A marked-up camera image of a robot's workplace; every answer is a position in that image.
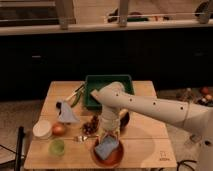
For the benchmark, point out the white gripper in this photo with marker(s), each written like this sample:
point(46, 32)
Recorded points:
point(108, 127)

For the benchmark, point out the blue sponge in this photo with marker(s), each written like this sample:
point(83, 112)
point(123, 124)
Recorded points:
point(106, 146)

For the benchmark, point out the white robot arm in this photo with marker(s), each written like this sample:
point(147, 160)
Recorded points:
point(194, 118)

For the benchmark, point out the red bowl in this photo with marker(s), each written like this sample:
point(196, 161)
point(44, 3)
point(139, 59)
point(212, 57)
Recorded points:
point(114, 158)

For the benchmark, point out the white bowl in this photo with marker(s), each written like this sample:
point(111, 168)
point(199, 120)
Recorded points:
point(42, 129)

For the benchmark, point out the bunch of dark grapes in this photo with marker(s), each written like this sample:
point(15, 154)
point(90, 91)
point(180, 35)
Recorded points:
point(91, 127)

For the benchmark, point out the metal fork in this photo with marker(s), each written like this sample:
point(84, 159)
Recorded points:
point(82, 138)

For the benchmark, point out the green plastic tray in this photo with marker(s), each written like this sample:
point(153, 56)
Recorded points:
point(96, 82)

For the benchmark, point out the wooden table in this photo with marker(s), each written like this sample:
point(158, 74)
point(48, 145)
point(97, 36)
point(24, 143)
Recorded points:
point(146, 142)

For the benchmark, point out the orange onion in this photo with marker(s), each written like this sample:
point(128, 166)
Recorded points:
point(58, 129)

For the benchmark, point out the green plastic cup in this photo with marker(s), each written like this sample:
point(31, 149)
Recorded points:
point(57, 147)

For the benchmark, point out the green handled utensil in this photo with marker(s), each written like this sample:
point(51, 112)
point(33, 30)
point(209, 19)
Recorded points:
point(77, 98)

